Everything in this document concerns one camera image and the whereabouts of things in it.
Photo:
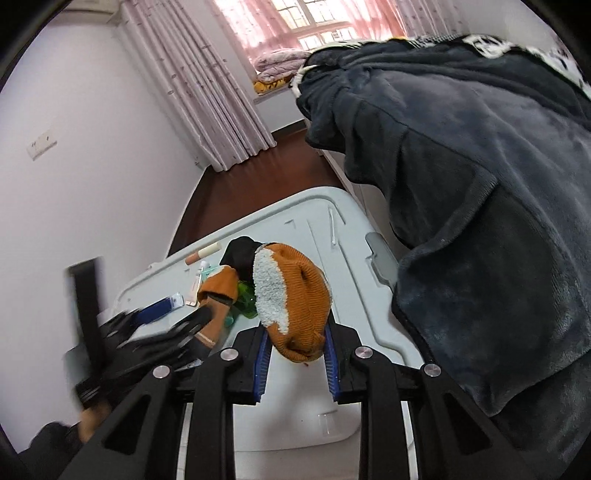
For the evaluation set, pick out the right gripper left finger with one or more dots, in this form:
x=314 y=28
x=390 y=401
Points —
x=248 y=381

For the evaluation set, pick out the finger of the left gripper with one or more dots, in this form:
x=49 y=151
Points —
x=124 y=324
x=185 y=327

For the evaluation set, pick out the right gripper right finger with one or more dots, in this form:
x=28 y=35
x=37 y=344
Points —
x=344 y=379

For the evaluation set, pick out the white blue ointment tube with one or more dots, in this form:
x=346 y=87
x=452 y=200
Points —
x=159 y=309

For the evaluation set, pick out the teal aloe gel tube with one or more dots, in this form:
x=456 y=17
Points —
x=206 y=270

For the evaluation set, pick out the black sleeve forearm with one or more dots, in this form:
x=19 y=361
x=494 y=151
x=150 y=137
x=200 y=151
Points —
x=51 y=450

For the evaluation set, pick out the person left hand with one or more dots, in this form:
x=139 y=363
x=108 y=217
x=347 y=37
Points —
x=91 y=419

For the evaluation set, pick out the pink sachet strip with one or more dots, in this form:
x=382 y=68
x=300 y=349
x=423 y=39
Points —
x=191 y=299

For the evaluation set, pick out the green plastic container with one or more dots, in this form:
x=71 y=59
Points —
x=244 y=306

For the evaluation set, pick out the orange white small packet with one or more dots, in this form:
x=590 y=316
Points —
x=202 y=253

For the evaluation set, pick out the black sock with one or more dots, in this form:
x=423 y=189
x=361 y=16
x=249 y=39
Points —
x=248 y=258

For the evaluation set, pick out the pink white curtain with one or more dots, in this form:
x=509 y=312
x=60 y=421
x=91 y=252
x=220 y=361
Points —
x=222 y=125

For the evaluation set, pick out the dark fleece blanket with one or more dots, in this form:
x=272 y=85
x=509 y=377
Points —
x=485 y=167

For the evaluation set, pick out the folded pink quilts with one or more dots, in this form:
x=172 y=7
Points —
x=275 y=69

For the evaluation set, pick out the black white patterned pillow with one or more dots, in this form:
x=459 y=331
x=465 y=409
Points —
x=493 y=47

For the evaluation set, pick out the black camera phone mount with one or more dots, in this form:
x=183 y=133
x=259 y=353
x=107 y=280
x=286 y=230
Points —
x=83 y=279

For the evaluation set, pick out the white wall socket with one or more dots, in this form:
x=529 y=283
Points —
x=41 y=145

